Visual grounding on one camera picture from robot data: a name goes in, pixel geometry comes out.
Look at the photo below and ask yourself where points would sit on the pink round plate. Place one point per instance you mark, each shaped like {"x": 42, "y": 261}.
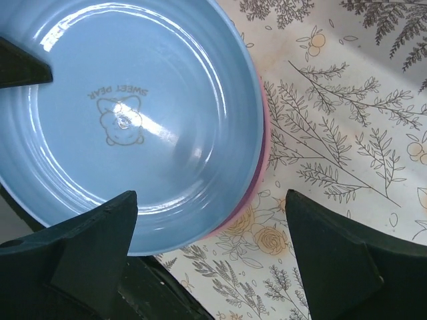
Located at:
{"x": 258, "y": 175}

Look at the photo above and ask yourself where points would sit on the blue round plate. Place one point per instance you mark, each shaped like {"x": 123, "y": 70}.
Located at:
{"x": 158, "y": 97}

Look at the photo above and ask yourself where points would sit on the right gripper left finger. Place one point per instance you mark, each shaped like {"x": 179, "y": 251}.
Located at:
{"x": 70, "y": 270}

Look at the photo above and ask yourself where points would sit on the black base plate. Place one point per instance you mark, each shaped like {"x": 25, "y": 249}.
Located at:
{"x": 147, "y": 290}

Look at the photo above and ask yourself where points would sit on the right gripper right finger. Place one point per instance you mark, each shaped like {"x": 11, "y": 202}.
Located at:
{"x": 352, "y": 271}

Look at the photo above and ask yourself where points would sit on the floral table mat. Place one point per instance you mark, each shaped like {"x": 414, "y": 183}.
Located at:
{"x": 345, "y": 83}

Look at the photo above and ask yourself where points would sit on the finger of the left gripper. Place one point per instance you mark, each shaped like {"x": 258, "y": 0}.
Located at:
{"x": 19, "y": 68}

